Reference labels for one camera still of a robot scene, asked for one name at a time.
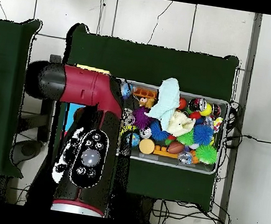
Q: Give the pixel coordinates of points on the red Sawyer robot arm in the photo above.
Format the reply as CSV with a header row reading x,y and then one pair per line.
x,y
79,86

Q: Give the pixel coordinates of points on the blue spiky rubber ball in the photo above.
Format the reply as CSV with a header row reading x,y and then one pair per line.
x,y
203,134
158,133

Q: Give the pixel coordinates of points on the blue globe print ball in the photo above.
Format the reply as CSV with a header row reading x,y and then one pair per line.
x,y
135,139

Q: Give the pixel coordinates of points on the wooden box with three holes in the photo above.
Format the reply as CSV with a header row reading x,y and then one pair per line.
x,y
73,115

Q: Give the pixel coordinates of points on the purple spiky monster toy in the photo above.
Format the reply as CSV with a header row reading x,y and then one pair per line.
x,y
141,117

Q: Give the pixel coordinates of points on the tan foam disc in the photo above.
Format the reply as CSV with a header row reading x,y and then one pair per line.
x,y
146,146

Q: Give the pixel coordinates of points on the mint green waffle cloth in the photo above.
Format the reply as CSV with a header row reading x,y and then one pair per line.
x,y
169,97

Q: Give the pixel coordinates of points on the orange plush toy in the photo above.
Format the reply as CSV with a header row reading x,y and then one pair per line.
x,y
147,101

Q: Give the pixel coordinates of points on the dark green tablecloth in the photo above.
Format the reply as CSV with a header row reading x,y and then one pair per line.
x,y
170,64
8,73

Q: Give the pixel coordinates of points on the green spiky rubber ball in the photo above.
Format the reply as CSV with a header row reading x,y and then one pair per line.
x,y
206,154

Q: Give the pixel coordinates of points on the cream waffle cloth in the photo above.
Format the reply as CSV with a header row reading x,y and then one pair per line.
x,y
181,124

